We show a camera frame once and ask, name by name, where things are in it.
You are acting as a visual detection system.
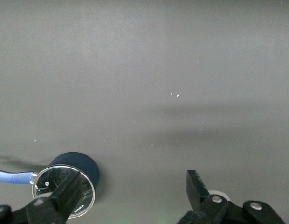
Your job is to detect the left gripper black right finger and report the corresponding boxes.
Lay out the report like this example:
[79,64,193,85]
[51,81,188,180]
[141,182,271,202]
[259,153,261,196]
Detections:
[177,169,286,224]

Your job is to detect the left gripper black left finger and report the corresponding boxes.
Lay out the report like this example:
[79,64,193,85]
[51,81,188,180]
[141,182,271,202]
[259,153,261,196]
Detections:
[0,171,87,224]

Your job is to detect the dark blue saucepan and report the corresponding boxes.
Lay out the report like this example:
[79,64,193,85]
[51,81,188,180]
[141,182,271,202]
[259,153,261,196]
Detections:
[0,152,100,220]

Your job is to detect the dark grey table mat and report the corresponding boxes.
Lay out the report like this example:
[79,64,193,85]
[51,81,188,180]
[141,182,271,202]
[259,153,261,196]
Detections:
[0,0,289,224]

